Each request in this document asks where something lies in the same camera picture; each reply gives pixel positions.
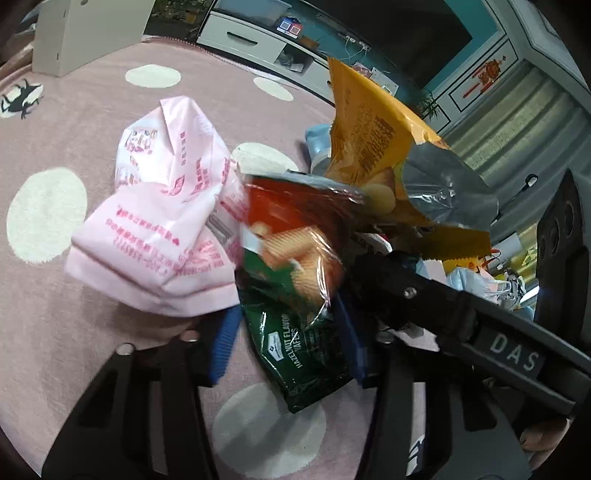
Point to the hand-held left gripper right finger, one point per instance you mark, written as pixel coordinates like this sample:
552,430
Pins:
353,350

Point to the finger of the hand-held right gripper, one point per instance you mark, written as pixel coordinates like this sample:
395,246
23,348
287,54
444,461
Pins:
406,290

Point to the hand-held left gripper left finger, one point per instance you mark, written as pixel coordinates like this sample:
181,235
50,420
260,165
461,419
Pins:
221,355

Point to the green wafer packet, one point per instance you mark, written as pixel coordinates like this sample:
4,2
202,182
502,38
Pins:
295,350

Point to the yellow snack bag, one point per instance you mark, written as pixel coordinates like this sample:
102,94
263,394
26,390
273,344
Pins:
369,138

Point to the person's right hand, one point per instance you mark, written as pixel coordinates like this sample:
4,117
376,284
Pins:
547,436

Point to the pale plastic bag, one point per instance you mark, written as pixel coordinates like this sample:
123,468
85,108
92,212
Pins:
489,286

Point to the pink printed packet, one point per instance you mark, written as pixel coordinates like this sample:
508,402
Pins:
161,230

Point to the translucent bluish plastic bag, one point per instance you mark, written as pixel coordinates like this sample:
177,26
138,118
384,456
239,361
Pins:
318,147

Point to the tall potted plant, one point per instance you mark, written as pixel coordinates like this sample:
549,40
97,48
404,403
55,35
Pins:
428,106

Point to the beige curtain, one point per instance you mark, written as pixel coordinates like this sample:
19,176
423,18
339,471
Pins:
508,124

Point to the red door ornament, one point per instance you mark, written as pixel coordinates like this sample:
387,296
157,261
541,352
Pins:
487,76

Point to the black television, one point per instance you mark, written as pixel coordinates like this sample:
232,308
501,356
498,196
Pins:
406,32

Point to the pink spotted tablecloth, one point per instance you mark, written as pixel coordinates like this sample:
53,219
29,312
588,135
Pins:
69,138

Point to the small display gadget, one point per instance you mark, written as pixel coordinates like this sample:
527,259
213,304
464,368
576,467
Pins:
290,26

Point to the white television cabinet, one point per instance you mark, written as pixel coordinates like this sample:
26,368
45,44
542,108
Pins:
258,41

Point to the grey storage box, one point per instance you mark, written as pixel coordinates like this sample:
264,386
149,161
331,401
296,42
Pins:
249,7

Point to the white cardboard box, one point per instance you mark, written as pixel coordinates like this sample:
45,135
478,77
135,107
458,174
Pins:
92,32

